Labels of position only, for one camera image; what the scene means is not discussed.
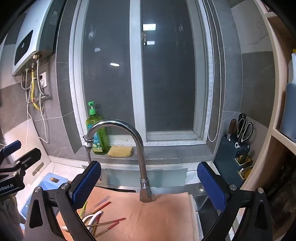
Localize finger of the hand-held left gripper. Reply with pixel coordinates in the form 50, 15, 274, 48
0, 140, 22, 165
13, 148, 42, 173

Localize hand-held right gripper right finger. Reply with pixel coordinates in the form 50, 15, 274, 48
197, 161, 277, 241

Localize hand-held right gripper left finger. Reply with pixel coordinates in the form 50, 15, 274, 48
24, 160, 102, 241

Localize green plastic spoon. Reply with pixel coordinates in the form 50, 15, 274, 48
80, 201, 89, 217

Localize translucent purple spoon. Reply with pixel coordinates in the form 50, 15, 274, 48
92, 196, 111, 208

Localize blue plastic basket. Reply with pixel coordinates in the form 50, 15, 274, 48
20, 173, 69, 224

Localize white cutting board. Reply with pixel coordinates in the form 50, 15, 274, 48
4, 117, 52, 186

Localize white plastic spoon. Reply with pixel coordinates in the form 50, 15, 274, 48
82, 210, 102, 227

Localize stainless steel sink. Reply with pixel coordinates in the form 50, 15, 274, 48
188, 183, 247, 241

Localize dark blue knife block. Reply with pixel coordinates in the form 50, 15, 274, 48
214, 134, 253, 184

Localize green dish soap bottle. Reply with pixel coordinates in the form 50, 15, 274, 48
86, 101, 110, 155

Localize yellow sponge cloth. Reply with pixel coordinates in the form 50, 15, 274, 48
108, 146, 134, 158

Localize light brown mat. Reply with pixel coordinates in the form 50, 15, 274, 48
55, 185, 200, 241

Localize chrome faucet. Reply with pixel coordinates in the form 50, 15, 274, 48
84, 119, 153, 203

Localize light wooden shelf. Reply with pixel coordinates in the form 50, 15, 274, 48
240, 0, 296, 200

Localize blue liquid bottle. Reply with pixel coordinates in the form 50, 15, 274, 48
279, 49, 296, 143

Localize white water heater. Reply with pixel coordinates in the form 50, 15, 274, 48
11, 0, 65, 77

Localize white framed window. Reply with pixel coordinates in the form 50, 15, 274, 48
69, 0, 223, 147

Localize white cable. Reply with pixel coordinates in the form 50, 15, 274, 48
24, 79, 50, 151

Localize black handled scissors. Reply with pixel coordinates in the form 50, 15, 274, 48
236, 113, 254, 143

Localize brown handled knife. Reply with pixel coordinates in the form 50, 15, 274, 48
227, 119, 238, 142

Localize yellow gas hose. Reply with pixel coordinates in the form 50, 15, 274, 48
30, 70, 45, 111

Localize steel flexible hose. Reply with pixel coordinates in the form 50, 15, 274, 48
36, 61, 50, 98

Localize white wall socket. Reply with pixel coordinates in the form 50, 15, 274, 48
37, 72, 48, 89

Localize white bead chain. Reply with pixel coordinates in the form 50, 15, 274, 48
205, 0, 226, 142

